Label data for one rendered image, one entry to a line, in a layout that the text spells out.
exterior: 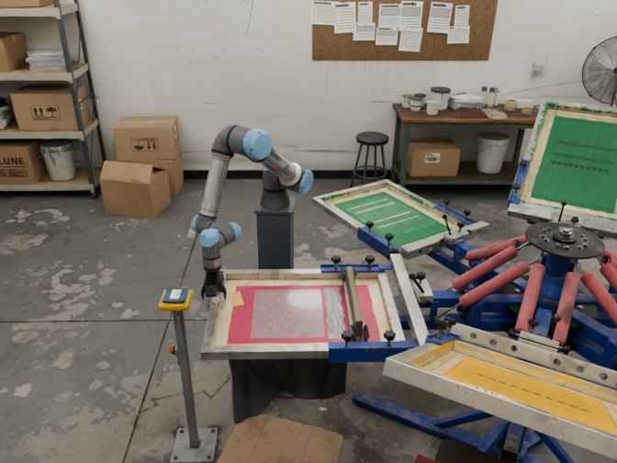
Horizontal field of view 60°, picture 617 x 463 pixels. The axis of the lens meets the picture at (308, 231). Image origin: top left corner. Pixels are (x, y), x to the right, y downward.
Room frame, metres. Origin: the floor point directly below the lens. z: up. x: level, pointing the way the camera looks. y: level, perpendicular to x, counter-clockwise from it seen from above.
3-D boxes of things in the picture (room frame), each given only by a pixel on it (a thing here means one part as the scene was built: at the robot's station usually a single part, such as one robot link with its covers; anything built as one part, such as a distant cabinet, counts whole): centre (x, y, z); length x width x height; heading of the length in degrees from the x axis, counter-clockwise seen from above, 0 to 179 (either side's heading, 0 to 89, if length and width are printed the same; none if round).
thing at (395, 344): (1.59, -0.23, 0.97); 0.30 x 0.05 x 0.07; 92
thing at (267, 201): (2.42, 0.17, 1.25); 0.15 x 0.15 x 0.10
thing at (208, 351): (1.86, 0.02, 0.97); 0.79 x 0.58 x 0.04; 92
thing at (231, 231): (1.96, 0.35, 1.28); 0.11 x 0.11 x 0.08; 55
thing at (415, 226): (2.66, -0.55, 1.05); 1.08 x 0.61 x 0.23; 32
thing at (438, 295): (1.88, -0.54, 1.02); 0.17 x 0.06 x 0.05; 92
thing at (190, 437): (1.95, 0.59, 0.48); 0.22 x 0.22 x 0.96; 2
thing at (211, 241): (1.87, 0.39, 1.28); 0.09 x 0.08 x 0.11; 145
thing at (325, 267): (2.14, -0.21, 0.97); 0.30 x 0.05 x 0.07; 92
